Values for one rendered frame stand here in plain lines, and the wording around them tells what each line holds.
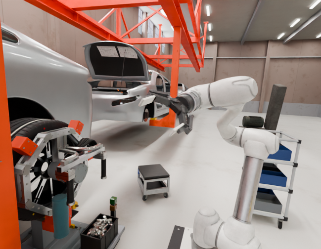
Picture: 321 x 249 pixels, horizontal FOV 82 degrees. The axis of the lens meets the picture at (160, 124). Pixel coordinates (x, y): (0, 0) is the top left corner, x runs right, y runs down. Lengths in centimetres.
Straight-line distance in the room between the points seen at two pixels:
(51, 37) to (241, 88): 643
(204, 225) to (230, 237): 16
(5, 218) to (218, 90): 104
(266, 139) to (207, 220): 59
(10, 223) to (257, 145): 129
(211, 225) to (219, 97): 82
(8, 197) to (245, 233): 118
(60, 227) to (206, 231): 89
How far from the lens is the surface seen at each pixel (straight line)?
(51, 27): 691
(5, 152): 101
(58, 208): 134
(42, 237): 176
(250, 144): 122
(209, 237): 133
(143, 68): 456
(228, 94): 75
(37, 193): 149
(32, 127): 133
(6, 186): 105
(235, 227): 126
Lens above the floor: 139
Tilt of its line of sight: 10 degrees down
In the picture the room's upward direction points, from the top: 3 degrees clockwise
